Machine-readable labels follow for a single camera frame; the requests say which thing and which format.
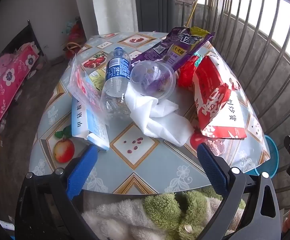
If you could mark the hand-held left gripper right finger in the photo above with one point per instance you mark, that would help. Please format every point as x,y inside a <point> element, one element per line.
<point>212,170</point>

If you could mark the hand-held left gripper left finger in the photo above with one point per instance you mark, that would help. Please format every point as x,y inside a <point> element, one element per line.
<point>81,172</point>

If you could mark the blue plastic mesh basket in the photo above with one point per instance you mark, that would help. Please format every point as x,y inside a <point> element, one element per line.
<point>271,152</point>

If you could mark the red white snack bag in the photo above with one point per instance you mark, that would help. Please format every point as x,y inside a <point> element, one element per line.
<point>210,92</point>

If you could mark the clear bottle with blue label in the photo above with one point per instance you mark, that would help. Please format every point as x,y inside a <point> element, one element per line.
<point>117,67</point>

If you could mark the purple yellow snack packet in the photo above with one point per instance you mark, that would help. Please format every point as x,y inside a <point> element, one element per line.
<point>182,47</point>

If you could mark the white blue paper box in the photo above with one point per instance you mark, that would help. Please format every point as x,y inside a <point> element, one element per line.
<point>85,125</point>

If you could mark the fruit print tablecloth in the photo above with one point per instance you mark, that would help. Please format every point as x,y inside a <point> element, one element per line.
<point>160,170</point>

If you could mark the white tissue paper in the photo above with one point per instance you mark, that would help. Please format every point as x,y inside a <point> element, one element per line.
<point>160,122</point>

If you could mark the clear bag with pink print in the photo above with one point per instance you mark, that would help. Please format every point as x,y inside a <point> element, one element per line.
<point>81,82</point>

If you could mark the green yellow packet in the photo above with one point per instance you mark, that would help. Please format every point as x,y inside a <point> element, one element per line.
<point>97,80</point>

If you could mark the red plastic wrapper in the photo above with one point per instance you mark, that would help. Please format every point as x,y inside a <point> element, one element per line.
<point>186,73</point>

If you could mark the clear plastic dome cup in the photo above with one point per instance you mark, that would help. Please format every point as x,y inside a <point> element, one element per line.
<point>152,77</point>

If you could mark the pink floral blanket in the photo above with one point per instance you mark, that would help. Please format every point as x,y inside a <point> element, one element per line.
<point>7,90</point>

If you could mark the metal balcony railing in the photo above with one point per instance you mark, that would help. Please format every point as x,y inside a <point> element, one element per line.
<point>251,37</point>

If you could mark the brown woven bag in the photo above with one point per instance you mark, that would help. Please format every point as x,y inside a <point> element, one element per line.
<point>71,47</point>

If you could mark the yellow stick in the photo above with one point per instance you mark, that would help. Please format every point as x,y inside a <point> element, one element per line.
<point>192,10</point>

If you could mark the dark grey storage cabinet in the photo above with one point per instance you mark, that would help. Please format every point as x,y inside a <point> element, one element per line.
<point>155,7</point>

